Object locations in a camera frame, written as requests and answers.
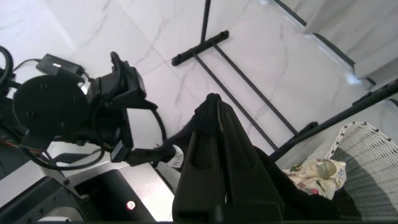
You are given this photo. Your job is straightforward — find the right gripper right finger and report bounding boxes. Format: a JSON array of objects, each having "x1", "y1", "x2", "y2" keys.
[{"x1": 217, "y1": 101, "x2": 285, "y2": 222}]

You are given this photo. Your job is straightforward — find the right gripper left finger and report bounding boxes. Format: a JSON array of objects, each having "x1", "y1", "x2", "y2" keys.
[{"x1": 172, "y1": 130, "x2": 225, "y2": 222}]

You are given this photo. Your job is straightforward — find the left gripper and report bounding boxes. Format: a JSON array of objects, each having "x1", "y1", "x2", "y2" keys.
[{"x1": 71, "y1": 105, "x2": 177, "y2": 166}]

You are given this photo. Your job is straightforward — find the black T-shirt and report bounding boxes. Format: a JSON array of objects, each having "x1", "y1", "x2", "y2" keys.
[{"x1": 154, "y1": 92, "x2": 341, "y2": 222}]

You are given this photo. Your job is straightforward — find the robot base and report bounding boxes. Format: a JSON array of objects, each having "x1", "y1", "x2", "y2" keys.
[{"x1": 0, "y1": 141, "x2": 175, "y2": 222}]

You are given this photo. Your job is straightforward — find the black clothes rack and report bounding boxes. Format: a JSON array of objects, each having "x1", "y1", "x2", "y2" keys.
[{"x1": 170, "y1": 0, "x2": 398, "y2": 162}]

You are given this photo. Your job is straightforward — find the white laundry basket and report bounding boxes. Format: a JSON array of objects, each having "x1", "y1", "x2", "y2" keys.
[{"x1": 310, "y1": 121, "x2": 398, "y2": 222}]

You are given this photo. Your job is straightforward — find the cream printed garment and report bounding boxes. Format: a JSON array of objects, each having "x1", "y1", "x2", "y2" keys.
[{"x1": 282, "y1": 157, "x2": 348, "y2": 200}]

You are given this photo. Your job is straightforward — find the black power adapter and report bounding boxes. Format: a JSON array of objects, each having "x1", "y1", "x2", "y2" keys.
[{"x1": 12, "y1": 53, "x2": 91, "y2": 82}]

